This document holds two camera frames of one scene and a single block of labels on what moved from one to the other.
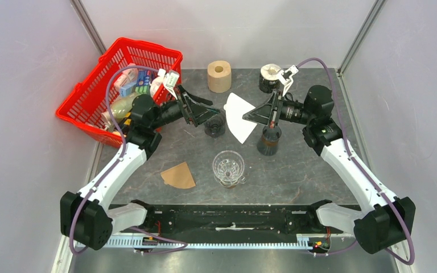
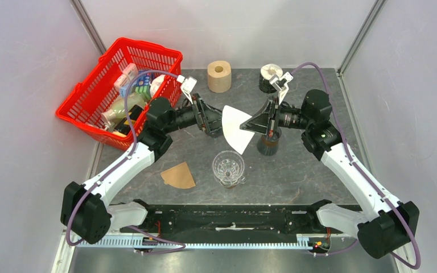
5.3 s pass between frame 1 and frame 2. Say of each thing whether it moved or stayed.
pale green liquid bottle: stayed
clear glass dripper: stayed
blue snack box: stayed
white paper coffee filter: moved
